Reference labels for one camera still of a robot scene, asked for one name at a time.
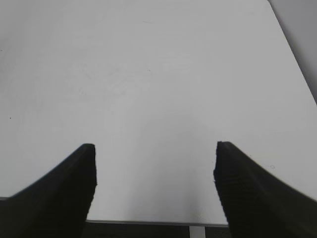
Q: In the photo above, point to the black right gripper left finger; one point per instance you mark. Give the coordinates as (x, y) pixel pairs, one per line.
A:
(57, 204)

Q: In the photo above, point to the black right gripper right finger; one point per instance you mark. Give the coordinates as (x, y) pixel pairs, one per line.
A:
(256, 203)

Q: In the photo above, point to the white table leg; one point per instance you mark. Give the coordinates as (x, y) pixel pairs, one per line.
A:
(197, 232)

